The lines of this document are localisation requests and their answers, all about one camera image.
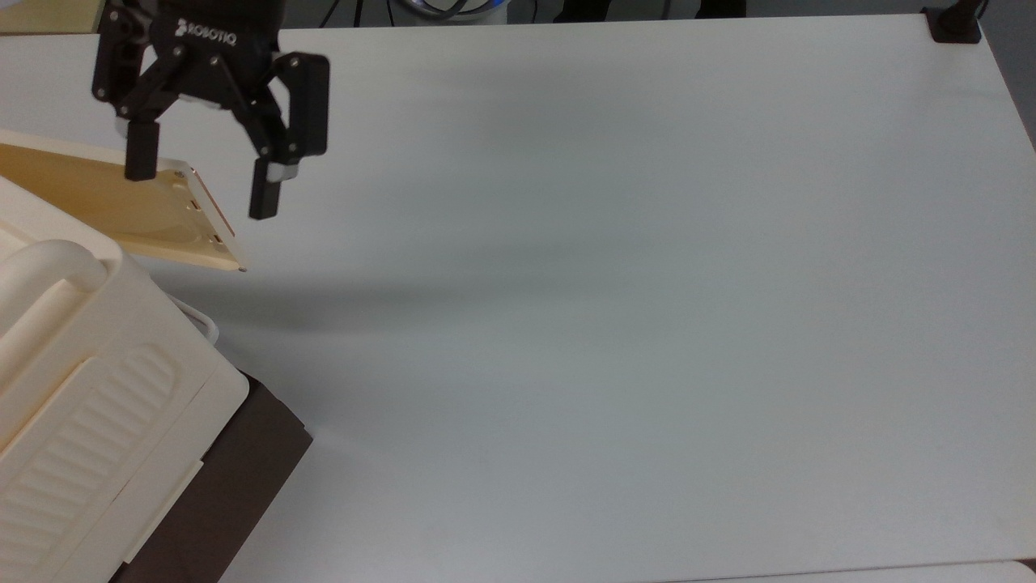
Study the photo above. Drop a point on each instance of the cream plastic cabinet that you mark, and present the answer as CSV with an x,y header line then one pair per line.
x,y
121,389

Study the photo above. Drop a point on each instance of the dark brown cabinet base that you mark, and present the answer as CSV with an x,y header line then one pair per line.
x,y
231,478

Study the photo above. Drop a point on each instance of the cream cabinet door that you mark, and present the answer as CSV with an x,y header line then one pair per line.
x,y
105,202

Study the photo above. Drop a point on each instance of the yellow wooden table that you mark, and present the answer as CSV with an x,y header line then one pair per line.
x,y
44,14

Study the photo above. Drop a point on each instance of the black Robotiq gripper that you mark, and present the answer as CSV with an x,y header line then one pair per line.
x,y
218,28

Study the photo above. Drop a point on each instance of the black table clamp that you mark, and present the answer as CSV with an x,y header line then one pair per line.
x,y
955,24

